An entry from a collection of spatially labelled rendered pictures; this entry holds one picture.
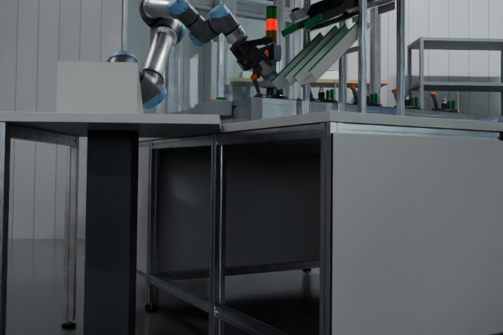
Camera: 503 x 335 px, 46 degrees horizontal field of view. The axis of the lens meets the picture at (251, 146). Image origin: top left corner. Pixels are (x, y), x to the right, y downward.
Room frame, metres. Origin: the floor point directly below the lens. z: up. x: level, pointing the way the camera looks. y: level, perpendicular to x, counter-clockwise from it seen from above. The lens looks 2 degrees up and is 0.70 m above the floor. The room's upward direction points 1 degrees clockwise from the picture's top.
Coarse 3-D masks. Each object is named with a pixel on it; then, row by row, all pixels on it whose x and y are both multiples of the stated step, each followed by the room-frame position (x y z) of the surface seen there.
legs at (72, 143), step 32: (0, 128) 1.77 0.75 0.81; (32, 128) 2.02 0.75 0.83; (0, 160) 1.77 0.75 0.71; (96, 160) 2.13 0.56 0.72; (128, 160) 2.14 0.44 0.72; (0, 192) 1.77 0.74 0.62; (96, 192) 2.13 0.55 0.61; (128, 192) 2.14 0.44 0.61; (0, 224) 1.77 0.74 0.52; (64, 224) 2.59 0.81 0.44; (96, 224) 2.13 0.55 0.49; (128, 224) 2.14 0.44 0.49; (0, 256) 1.77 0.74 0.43; (64, 256) 2.59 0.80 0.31; (96, 256) 2.13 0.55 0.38; (128, 256) 2.14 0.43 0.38; (0, 288) 1.77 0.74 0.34; (64, 288) 2.59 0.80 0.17; (96, 288) 2.13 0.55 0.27; (128, 288) 2.14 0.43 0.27; (0, 320) 1.77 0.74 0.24; (64, 320) 2.59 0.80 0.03; (96, 320) 2.13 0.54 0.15; (128, 320) 2.14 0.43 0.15
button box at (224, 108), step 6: (204, 102) 2.36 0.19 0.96; (210, 102) 2.31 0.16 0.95; (216, 102) 2.27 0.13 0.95; (222, 102) 2.28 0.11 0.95; (228, 102) 2.29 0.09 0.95; (198, 108) 2.41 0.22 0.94; (204, 108) 2.36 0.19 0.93; (210, 108) 2.31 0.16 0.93; (216, 108) 2.27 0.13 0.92; (222, 108) 2.28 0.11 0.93; (228, 108) 2.29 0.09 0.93; (222, 114) 2.28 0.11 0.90; (228, 114) 2.29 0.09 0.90
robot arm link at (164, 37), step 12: (156, 24) 2.60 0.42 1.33; (168, 24) 2.60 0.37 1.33; (180, 24) 2.66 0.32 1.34; (156, 36) 2.57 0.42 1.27; (168, 36) 2.58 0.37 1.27; (180, 36) 2.65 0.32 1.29; (156, 48) 2.51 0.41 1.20; (168, 48) 2.56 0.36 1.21; (156, 60) 2.47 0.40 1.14; (156, 72) 2.41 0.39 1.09; (144, 84) 2.34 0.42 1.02; (156, 84) 2.38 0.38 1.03; (144, 96) 2.36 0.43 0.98; (156, 96) 2.37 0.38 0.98
